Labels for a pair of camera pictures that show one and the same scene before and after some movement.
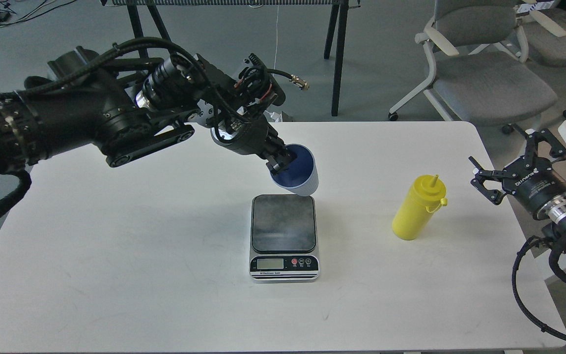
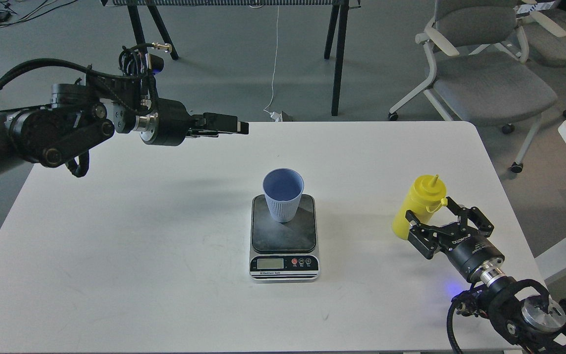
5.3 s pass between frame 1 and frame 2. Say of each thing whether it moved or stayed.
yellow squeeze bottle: stayed
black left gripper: moved
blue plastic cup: moved
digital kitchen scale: stayed
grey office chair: stayed
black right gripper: moved
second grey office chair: stayed
